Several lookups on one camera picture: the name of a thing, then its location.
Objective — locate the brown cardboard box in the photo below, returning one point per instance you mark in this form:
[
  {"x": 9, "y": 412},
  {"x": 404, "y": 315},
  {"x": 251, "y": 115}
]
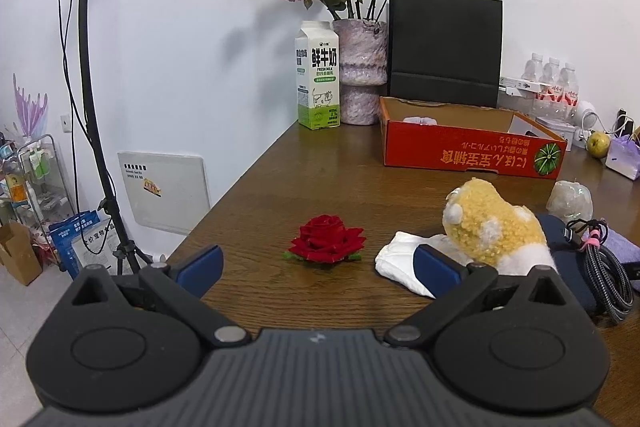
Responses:
[{"x": 17, "y": 252}]

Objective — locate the white wall panel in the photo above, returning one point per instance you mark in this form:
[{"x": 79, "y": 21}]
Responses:
[{"x": 170, "y": 192}]

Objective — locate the black light stand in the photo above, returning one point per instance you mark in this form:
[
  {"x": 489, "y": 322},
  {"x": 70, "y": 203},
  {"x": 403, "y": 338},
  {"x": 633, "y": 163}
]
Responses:
[{"x": 85, "y": 32}]

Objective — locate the light purple cloth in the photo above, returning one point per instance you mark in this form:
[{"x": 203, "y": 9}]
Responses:
[{"x": 622, "y": 247}]

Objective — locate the mottled pink ceramic vase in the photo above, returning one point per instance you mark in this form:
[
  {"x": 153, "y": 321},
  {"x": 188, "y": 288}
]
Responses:
[{"x": 360, "y": 57}]

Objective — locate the small purple gift bag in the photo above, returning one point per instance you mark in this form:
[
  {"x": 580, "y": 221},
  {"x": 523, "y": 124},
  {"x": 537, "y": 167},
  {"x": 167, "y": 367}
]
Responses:
[{"x": 622, "y": 157}]

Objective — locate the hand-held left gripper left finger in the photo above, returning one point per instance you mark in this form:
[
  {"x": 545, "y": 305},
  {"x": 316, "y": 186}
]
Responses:
[{"x": 200, "y": 268}]

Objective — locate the navy fabric pouch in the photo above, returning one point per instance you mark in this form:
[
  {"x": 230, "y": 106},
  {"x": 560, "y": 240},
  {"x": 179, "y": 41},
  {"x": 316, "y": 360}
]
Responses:
[{"x": 565, "y": 267}]

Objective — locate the black paper bag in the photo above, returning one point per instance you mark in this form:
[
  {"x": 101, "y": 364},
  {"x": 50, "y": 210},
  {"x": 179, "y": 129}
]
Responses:
[{"x": 445, "y": 42}]

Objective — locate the yellow-green pear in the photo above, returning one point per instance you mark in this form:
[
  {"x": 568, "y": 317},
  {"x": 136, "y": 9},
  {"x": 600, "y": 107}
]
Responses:
[{"x": 598, "y": 143}]

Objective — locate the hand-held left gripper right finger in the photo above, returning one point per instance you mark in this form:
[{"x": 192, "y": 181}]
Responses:
[{"x": 436, "y": 268}]

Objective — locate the white and green milk carton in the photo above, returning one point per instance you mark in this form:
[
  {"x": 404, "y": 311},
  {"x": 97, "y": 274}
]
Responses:
[{"x": 320, "y": 77}]

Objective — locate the yellow and white plush toy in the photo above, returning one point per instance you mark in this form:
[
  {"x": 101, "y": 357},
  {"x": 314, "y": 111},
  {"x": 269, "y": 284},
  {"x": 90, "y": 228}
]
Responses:
[{"x": 480, "y": 217}]

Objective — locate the white wall socket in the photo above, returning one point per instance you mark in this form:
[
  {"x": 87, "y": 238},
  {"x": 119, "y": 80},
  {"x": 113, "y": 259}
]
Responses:
[{"x": 64, "y": 121}]

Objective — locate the purple flower decoration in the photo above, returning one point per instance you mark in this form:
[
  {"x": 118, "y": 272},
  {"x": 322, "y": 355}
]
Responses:
[{"x": 30, "y": 107}]

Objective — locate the red cardboard box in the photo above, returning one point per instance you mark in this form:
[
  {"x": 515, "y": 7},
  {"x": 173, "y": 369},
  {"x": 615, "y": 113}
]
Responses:
[{"x": 470, "y": 152}]

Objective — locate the long white carton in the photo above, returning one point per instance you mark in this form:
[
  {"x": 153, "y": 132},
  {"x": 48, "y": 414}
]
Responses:
[{"x": 520, "y": 84}]

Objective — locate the clear water bottle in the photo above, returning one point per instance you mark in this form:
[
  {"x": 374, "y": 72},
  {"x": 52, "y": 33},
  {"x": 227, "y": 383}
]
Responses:
[
  {"x": 551, "y": 74},
  {"x": 533, "y": 69},
  {"x": 568, "y": 82}
]

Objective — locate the blue packet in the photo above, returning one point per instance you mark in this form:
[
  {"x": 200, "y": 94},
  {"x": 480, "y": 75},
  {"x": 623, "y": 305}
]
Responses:
[{"x": 65, "y": 237}]

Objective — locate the red artificial rose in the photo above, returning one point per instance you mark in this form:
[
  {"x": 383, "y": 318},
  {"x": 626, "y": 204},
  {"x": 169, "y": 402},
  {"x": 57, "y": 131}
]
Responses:
[{"x": 325, "y": 237}]

